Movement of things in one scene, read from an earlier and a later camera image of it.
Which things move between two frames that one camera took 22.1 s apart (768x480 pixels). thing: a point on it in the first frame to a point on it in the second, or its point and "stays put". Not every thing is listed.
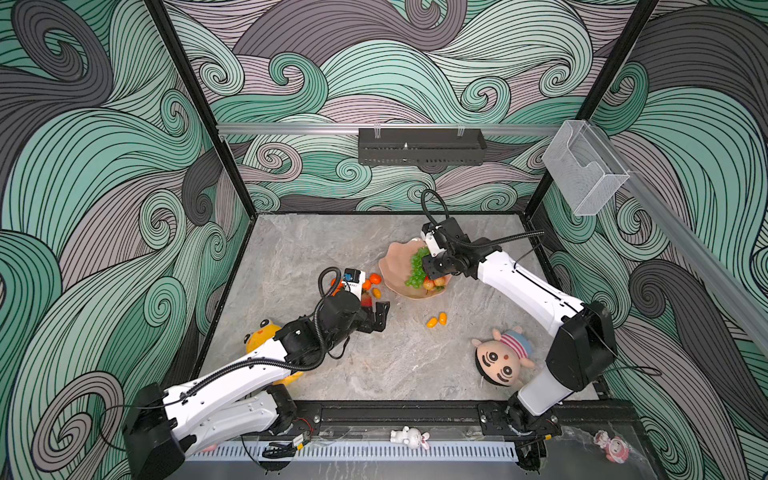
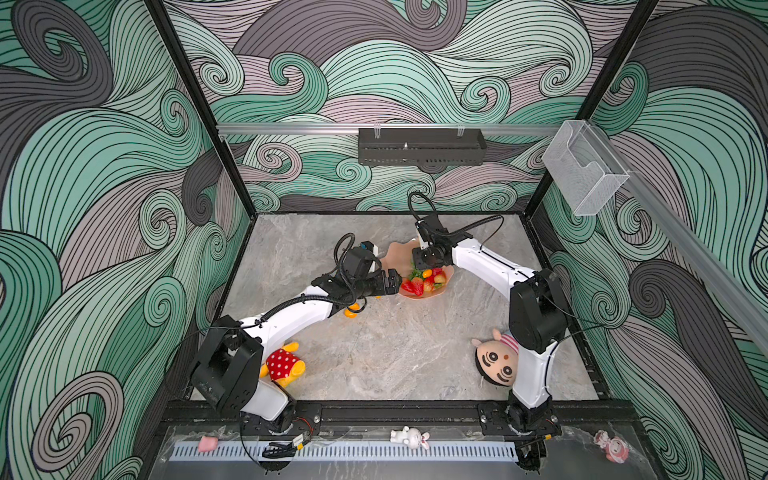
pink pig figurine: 616,449 stays put
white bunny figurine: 411,436 stays put
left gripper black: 369,325 to 392,285
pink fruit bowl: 394,267 stays put
